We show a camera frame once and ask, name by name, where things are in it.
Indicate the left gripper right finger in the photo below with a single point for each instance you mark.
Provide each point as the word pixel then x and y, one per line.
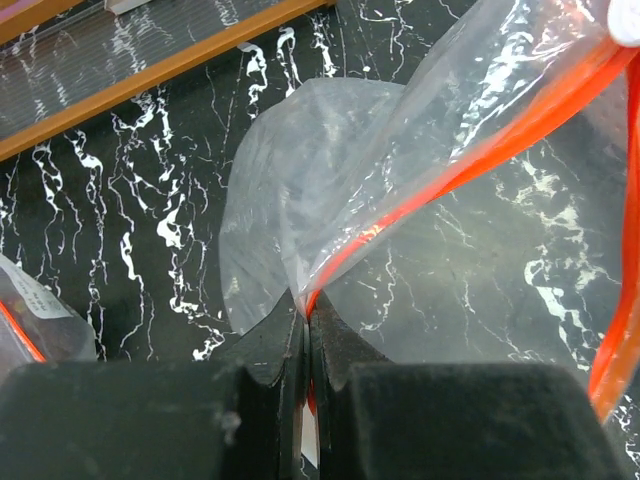
pixel 378 419

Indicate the clear orange zip bag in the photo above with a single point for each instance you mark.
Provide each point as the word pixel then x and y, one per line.
pixel 37 326

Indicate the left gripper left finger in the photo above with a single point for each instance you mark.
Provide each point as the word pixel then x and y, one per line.
pixel 237 415

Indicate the wooden shelf rack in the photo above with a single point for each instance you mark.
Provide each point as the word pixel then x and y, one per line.
pixel 63 62

